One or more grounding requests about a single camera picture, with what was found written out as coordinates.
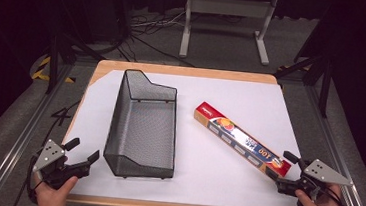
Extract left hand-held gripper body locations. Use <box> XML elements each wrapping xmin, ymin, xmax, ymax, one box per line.
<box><xmin>30</xmin><ymin>137</ymin><xmax>94</xmax><ymax>193</ymax></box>

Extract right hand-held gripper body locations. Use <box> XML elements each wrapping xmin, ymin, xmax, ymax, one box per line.
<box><xmin>273</xmin><ymin>155</ymin><xmax>356</xmax><ymax>206</ymax></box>

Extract black wire mesh basket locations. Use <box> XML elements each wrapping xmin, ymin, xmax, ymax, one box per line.
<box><xmin>100</xmin><ymin>67</ymin><xmax>184</xmax><ymax>183</ymax></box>

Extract long red wrap box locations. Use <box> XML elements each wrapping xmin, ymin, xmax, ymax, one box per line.
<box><xmin>188</xmin><ymin>100</ymin><xmax>298</xmax><ymax>180</ymax></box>

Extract person's left hand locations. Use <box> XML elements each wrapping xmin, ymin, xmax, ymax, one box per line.
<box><xmin>32</xmin><ymin>171</ymin><xmax>79</xmax><ymax>206</ymax></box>

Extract white table sheet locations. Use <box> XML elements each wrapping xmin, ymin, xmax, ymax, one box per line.
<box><xmin>58</xmin><ymin>65</ymin><xmax>318</xmax><ymax>206</ymax></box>

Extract black tripod stand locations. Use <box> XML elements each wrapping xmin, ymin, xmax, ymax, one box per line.
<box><xmin>270</xmin><ymin>50</ymin><xmax>336</xmax><ymax>119</ymax></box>
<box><xmin>42</xmin><ymin>20</ymin><xmax>109</xmax><ymax>99</ymax></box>

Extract white metal stand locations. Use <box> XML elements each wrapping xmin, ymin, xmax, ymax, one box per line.
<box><xmin>178</xmin><ymin>0</ymin><xmax>279</xmax><ymax>67</ymax></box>

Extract aluminium floor rail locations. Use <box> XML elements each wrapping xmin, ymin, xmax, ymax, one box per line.
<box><xmin>0</xmin><ymin>57</ymin><xmax>75</xmax><ymax>206</ymax></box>
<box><xmin>294</xmin><ymin>84</ymin><xmax>366</xmax><ymax>206</ymax></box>

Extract left hand-held gripper cable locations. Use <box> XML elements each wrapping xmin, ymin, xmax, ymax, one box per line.
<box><xmin>24</xmin><ymin>155</ymin><xmax>43</xmax><ymax>205</ymax></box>

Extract hand-held gripper cable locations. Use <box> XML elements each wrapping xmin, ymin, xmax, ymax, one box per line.
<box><xmin>24</xmin><ymin>155</ymin><xmax>43</xmax><ymax>205</ymax></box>
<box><xmin>325</xmin><ymin>186</ymin><xmax>351</xmax><ymax>206</ymax></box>

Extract right hand-held gripper cable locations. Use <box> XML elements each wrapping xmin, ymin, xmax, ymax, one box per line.
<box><xmin>325</xmin><ymin>186</ymin><xmax>351</xmax><ymax>206</ymax></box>

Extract black floor cable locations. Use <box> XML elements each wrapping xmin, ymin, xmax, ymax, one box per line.
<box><xmin>127</xmin><ymin>33</ymin><xmax>199</xmax><ymax>69</ymax></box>

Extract white floor cable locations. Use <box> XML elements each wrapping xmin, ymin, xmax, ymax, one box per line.
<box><xmin>129</xmin><ymin>7</ymin><xmax>187</xmax><ymax>33</ymax></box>

